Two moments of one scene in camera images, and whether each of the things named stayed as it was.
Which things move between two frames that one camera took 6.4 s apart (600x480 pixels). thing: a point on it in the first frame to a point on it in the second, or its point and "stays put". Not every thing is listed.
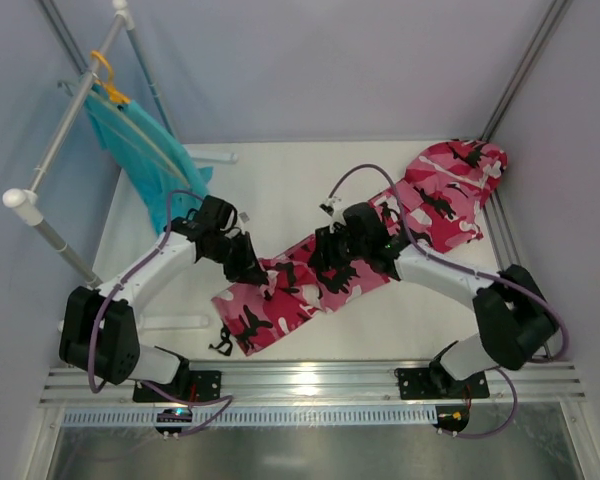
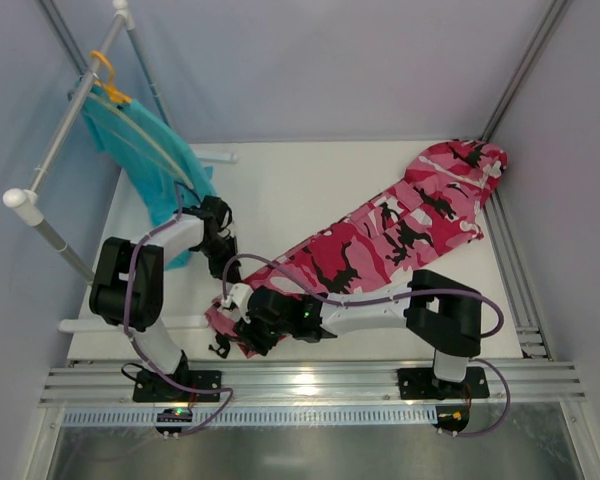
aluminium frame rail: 331,385 stays put
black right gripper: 328,251 to 255,331
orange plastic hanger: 113,94 stays put
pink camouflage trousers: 445,189 stays put
